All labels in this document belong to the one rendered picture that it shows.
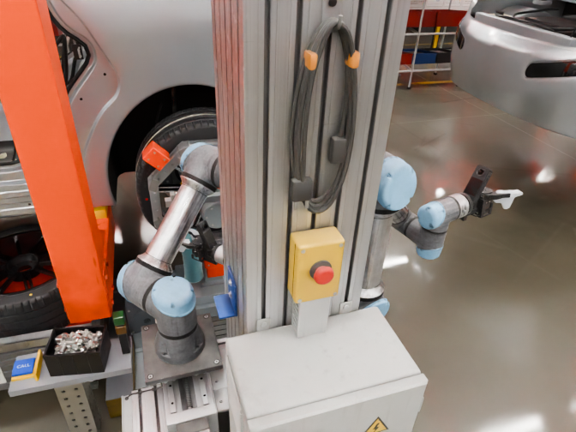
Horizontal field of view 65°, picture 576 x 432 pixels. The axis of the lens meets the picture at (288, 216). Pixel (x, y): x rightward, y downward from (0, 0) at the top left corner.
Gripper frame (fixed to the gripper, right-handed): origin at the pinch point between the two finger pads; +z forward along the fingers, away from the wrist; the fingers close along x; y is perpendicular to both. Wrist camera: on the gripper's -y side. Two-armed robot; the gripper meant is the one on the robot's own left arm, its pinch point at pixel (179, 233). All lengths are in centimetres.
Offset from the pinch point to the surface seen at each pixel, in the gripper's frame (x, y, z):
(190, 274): 8.2, 29.6, 3.4
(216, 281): 37, 59, 12
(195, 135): 29.0, -30.4, 11.6
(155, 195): 9.1, -7.1, 19.9
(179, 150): 17.6, -27.6, 11.4
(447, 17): 562, -11, 14
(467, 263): 162, 83, -107
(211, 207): 14.5, -7.2, -6.0
